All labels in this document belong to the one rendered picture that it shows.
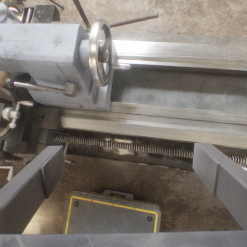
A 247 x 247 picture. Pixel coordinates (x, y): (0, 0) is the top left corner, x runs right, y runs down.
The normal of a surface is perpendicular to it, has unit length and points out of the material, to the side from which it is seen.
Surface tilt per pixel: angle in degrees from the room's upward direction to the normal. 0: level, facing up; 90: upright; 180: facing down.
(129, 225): 0
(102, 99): 0
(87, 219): 0
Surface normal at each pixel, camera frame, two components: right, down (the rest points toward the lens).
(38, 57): -0.16, 0.22
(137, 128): -0.18, 0.45
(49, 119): -0.13, -0.15
